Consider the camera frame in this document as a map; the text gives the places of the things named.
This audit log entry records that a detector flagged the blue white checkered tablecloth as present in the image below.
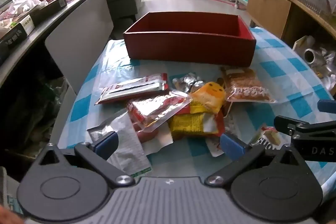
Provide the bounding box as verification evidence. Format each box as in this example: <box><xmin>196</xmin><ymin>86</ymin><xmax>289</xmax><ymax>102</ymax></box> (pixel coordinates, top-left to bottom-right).
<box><xmin>56</xmin><ymin>26</ymin><xmax>336</xmax><ymax>188</ymax></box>

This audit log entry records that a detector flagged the clear plastic bag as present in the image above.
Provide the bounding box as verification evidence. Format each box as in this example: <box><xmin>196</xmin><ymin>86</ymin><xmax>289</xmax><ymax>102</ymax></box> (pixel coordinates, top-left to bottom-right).
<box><xmin>0</xmin><ymin>0</ymin><xmax>49</xmax><ymax>28</ymax></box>

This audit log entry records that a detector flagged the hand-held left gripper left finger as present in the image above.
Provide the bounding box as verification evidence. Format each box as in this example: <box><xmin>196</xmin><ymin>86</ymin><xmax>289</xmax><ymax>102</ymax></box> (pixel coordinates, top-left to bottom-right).
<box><xmin>31</xmin><ymin>132</ymin><xmax>135</xmax><ymax>186</ymax></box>

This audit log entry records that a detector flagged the red cardboard box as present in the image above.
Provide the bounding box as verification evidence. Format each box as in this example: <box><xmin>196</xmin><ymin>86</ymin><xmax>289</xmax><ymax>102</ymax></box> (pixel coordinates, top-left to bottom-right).
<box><xmin>123</xmin><ymin>11</ymin><xmax>257</xmax><ymax>67</ymax></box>

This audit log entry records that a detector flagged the silver white packet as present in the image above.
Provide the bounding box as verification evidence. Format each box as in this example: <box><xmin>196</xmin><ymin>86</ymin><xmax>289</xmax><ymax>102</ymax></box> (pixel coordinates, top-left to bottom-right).
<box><xmin>87</xmin><ymin>111</ymin><xmax>153</xmax><ymax>178</ymax></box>

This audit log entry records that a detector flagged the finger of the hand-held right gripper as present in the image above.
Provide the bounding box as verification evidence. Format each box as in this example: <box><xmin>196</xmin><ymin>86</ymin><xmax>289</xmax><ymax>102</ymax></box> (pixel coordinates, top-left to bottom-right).
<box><xmin>274</xmin><ymin>115</ymin><xmax>336</xmax><ymax>140</ymax></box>
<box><xmin>317</xmin><ymin>99</ymin><xmax>336</xmax><ymax>113</ymax></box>

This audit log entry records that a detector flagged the yellow noodle packet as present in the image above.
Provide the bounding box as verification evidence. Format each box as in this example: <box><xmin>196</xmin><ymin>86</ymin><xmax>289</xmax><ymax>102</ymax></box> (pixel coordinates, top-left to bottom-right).
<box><xmin>168</xmin><ymin>106</ymin><xmax>225</xmax><ymax>138</ymax></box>

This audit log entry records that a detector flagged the cake slice packet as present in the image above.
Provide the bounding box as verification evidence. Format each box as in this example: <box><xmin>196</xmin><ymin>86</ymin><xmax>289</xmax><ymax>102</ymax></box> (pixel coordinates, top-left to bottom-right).
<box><xmin>251</xmin><ymin>125</ymin><xmax>283</xmax><ymax>154</ymax></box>

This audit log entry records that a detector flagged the wooden cabinet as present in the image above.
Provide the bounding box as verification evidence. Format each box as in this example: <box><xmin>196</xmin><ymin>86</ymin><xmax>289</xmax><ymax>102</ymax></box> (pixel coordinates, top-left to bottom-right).
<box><xmin>247</xmin><ymin>0</ymin><xmax>336</xmax><ymax>98</ymax></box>

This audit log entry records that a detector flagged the long black box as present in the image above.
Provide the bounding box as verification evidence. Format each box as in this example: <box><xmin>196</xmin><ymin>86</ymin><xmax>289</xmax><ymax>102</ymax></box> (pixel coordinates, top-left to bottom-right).
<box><xmin>19</xmin><ymin>0</ymin><xmax>68</xmax><ymax>28</ymax></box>

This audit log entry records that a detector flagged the white red small packet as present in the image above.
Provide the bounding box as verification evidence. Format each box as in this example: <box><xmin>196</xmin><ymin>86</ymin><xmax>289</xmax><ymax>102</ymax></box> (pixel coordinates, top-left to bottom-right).
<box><xmin>205</xmin><ymin>135</ymin><xmax>227</xmax><ymax>158</ymax></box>

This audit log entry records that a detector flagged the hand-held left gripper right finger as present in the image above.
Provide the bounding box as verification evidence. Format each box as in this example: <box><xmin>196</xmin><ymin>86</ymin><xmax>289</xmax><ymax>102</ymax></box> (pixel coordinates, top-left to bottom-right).
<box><xmin>204</xmin><ymin>133</ymin><xmax>306</xmax><ymax>186</ymax></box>

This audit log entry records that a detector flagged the small silver packet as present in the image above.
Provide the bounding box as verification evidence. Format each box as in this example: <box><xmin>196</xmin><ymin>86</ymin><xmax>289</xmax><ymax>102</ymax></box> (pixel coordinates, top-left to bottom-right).
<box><xmin>172</xmin><ymin>73</ymin><xmax>208</xmax><ymax>94</ymax></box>

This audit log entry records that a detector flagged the black box with white label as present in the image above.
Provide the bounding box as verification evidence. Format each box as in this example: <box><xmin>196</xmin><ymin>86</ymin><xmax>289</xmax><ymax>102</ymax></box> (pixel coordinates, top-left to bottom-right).
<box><xmin>0</xmin><ymin>14</ymin><xmax>36</xmax><ymax>48</ymax></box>

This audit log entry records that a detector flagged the yellow cartoon face packet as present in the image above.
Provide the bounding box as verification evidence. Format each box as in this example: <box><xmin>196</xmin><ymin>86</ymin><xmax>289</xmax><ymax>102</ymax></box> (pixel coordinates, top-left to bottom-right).
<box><xmin>189</xmin><ymin>81</ymin><xmax>227</xmax><ymax>115</ymax></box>

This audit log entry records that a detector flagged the dark plastic bag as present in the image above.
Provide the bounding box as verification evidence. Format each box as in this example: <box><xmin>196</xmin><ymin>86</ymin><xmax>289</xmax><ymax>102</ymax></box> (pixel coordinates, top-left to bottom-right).
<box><xmin>7</xmin><ymin>71</ymin><xmax>69</xmax><ymax>157</ymax></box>

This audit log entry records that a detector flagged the clear brown snack packet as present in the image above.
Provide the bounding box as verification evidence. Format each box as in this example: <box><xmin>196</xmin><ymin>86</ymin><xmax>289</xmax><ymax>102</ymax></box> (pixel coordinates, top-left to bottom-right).
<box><xmin>220</xmin><ymin>67</ymin><xmax>278</xmax><ymax>104</ymax></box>

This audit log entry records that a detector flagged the pink stick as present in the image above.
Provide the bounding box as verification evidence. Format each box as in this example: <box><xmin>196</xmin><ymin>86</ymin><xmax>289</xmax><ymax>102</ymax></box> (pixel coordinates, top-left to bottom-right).
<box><xmin>209</xmin><ymin>0</ymin><xmax>236</xmax><ymax>7</ymax></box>

